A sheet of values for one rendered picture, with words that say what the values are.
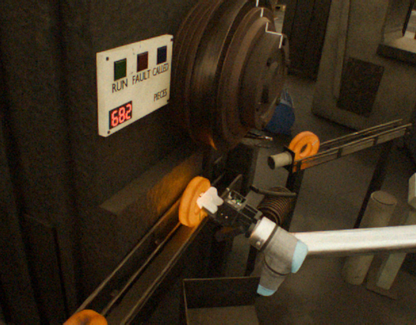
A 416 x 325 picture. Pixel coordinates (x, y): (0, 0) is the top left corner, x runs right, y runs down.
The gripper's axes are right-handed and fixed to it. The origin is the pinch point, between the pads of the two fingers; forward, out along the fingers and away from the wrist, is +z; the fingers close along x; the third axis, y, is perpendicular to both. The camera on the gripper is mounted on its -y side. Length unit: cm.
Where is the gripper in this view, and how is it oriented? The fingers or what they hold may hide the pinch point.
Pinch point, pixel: (196, 196)
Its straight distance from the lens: 119.7
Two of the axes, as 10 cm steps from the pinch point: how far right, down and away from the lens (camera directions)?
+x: -4.4, 4.1, -8.0
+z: -8.3, -5.3, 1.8
